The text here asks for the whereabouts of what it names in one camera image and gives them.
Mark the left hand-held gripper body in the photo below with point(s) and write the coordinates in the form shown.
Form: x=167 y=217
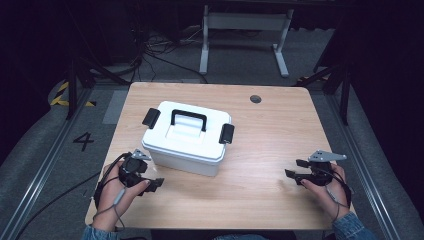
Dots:
x=130 y=170

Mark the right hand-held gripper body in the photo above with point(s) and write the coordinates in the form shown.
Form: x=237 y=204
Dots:
x=321 y=171

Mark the person's right hand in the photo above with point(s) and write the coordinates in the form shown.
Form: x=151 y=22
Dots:
x=328 y=196

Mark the person's left hand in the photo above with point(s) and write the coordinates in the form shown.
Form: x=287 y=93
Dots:
x=111 y=196

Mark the black tripod stand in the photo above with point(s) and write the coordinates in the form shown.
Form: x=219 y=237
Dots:
x=75 y=83
x=343 y=86

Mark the aluminium floor rail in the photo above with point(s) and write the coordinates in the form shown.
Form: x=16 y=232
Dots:
x=363 y=166
x=43 y=166

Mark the white metal desk frame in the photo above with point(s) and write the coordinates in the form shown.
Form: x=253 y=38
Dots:
x=245 y=21

